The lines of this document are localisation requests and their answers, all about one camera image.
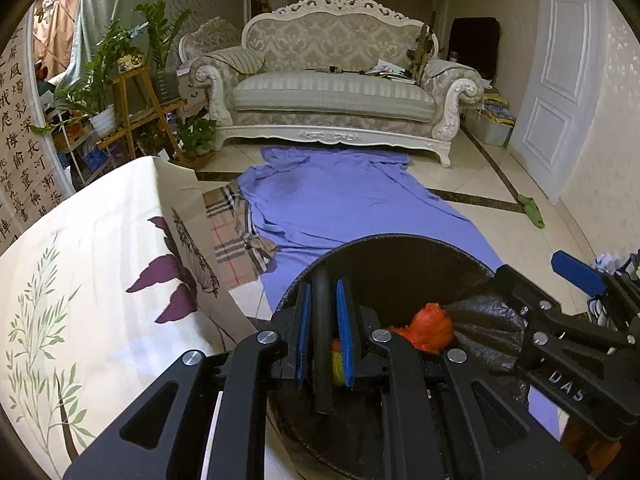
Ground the low leafy green plant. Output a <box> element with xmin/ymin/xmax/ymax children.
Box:
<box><xmin>175</xmin><ymin>115</ymin><xmax>218</xmax><ymax>156</ymax></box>

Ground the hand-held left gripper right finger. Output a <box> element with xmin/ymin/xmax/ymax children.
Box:
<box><xmin>335</xmin><ymin>277</ymin><xmax>588</xmax><ymax>480</ymax></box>

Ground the white metal shelf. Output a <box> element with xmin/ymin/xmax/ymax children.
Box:
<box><xmin>40</xmin><ymin>105</ymin><xmax>101</xmax><ymax>186</ymax></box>

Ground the orange-red foam fruit net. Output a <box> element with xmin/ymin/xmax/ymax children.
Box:
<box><xmin>387</xmin><ymin>302</ymin><xmax>455</xmax><ymax>356</ymax></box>

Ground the black trash bin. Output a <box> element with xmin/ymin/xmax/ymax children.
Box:
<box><xmin>267</xmin><ymin>234</ymin><xmax>531</xmax><ymax>478</ymax></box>

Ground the ornate cream armchair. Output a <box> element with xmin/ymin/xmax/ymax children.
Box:
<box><xmin>179</xmin><ymin>16</ymin><xmax>246</xmax><ymax>66</ymax></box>

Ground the green plant in white pot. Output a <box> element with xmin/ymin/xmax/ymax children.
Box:
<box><xmin>45</xmin><ymin>20</ymin><xmax>131</xmax><ymax>138</ymax></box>

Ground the pile of papers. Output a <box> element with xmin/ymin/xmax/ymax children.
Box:
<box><xmin>365</xmin><ymin>59</ymin><xmax>418</xmax><ymax>85</ymax></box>

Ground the orange patterned curtain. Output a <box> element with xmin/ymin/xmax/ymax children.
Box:
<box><xmin>32</xmin><ymin>0</ymin><xmax>86</xmax><ymax>81</ymax></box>

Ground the yellow foam fruit net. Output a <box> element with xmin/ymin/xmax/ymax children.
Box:
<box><xmin>331</xmin><ymin>339</ymin><xmax>347</xmax><ymax>386</ymax></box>

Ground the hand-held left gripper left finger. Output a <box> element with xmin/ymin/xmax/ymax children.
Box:
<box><xmin>62</xmin><ymin>279</ymin><xmax>315</xmax><ymax>480</ymax></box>

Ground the striped sofa throw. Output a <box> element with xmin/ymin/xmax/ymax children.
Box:
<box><xmin>204</xmin><ymin>47</ymin><xmax>265</xmax><ymax>75</ymax></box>

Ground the black covered object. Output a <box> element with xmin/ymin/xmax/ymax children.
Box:
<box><xmin>448</xmin><ymin>16</ymin><xmax>501</xmax><ymax>81</ymax></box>

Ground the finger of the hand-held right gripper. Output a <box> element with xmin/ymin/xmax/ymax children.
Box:
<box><xmin>492</xmin><ymin>263</ymin><xmax>640</xmax><ymax>350</ymax></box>
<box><xmin>551</xmin><ymin>251</ymin><xmax>640</xmax><ymax>330</ymax></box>

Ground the white panel door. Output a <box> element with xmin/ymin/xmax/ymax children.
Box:
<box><xmin>507</xmin><ymin>0</ymin><xmax>613</xmax><ymax>206</ymax></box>

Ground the plaid cloth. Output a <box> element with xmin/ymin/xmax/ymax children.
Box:
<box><xmin>202</xmin><ymin>185</ymin><xmax>281</xmax><ymax>291</ymax></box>

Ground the tall plant in dark pot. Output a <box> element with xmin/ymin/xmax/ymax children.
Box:
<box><xmin>135</xmin><ymin>1</ymin><xmax>193</xmax><ymax>101</ymax></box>

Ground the floral tablecloth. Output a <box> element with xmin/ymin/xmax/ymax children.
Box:
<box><xmin>0</xmin><ymin>156</ymin><xmax>273</xmax><ymax>480</ymax></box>

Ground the person's right forearm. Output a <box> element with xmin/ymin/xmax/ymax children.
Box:
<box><xmin>570</xmin><ymin>417</ymin><xmax>618</xmax><ymax>468</ymax></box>

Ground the ornate cream sofa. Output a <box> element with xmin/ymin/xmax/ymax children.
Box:
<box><xmin>187</xmin><ymin>0</ymin><xmax>485</xmax><ymax>168</ymax></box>

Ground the brown wooden object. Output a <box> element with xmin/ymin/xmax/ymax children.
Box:
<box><xmin>407</xmin><ymin>24</ymin><xmax>438</xmax><ymax>81</ymax></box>

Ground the plant in yellow patterned pot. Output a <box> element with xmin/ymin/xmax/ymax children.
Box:
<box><xmin>107</xmin><ymin>20</ymin><xmax>148</xmax><ymax>73</ymax></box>

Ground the black trash bag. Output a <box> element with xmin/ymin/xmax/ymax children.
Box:
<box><xmin>442</xmin><ymin>292</ymin><xmax>531</xmax><ymax>401</ymax></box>

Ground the calligraphy paper scroll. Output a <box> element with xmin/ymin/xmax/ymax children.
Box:
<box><xmin>0</xmin><ymin>25</ymin><xmax>76</xmax><ymax>256</ymax></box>

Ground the storage box with clutter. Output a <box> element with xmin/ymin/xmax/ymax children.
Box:
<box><xmin>462</xmin><ymin>87</ymin><xmax>516</xmax><ymax>148</ymax></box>

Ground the purple cloth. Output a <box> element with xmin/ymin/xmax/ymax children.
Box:
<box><xmin>236</xmin><ymin>146</ymin><xmax>561</xmax><ymax>441</ymax></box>

